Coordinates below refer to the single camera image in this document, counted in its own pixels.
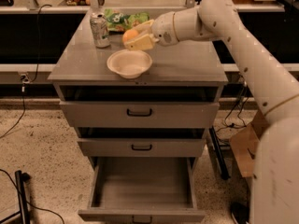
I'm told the grey drawer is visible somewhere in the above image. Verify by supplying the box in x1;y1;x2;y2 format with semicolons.
78;138;206;157
78;157;206;224
60;102;219;129

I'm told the grey drawer cabinet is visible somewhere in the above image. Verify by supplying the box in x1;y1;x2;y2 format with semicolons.
49;18;227;166

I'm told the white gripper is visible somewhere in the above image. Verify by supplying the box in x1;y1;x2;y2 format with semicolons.
123;12;178;50

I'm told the green chip bag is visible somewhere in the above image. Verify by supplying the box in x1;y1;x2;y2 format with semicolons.
105;8;150;33

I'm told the white paper bowl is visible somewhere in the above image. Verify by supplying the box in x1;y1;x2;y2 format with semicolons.
107;49;152;79

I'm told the black stand leg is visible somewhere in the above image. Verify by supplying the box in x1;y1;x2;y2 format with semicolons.
0;170;30;224

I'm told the black bar on floor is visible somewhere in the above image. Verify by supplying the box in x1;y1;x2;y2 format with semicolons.
209;127;230;180

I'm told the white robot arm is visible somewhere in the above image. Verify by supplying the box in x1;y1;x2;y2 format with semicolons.
122;0;299;224

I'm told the silver soda can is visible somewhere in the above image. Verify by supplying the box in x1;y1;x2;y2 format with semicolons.
90;13;110;48

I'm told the grey bottom drawer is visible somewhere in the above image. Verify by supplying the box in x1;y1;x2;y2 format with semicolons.
78;157;206;224

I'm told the grey top drawer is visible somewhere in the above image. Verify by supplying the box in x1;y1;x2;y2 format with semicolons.
60;102;219;129

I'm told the grey middle drawer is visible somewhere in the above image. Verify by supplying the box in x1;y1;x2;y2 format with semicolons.
78;138;206;157

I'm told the brown cardboard box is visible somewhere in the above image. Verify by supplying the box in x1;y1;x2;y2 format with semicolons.
230;110;269;178

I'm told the black cables right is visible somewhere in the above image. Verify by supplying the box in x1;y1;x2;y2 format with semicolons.
216;84;253;133

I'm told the orange fruit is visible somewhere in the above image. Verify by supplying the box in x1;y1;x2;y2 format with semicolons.
122;29;139;43

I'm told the black floor cable left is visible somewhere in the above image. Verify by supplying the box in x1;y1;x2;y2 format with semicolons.
0;3;54;140

